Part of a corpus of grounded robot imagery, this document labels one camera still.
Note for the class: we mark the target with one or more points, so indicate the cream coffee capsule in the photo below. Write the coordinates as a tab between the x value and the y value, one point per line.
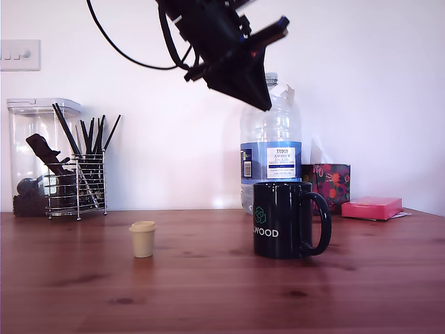
142	240

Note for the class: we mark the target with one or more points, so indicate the large clear water bottle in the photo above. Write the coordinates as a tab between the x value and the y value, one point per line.
269	132

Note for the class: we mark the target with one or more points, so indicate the white tissue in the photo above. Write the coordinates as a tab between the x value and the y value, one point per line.
320	149

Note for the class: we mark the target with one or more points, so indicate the floral patterned box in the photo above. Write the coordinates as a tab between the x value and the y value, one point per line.
330	188

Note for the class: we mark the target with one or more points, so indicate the navy Elwood mug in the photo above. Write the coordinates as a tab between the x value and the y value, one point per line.
278	215

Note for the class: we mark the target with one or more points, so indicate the pink flat box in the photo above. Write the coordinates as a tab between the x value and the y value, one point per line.
372	208

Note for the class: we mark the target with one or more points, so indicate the black scoop in container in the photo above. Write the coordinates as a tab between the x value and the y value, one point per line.
45	149

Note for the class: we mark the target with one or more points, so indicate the clear plastic storage container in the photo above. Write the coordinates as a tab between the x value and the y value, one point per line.
24	118

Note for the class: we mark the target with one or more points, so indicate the white wall switch plate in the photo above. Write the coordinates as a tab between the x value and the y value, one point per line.
21	55

